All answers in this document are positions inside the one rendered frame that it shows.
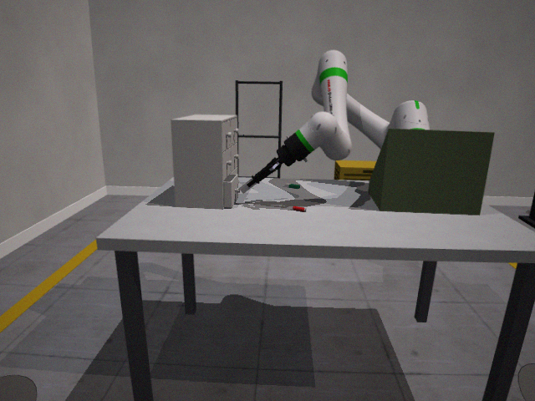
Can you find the small white chest of drawers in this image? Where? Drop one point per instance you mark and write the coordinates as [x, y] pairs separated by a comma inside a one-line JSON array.
[[197, 161]]

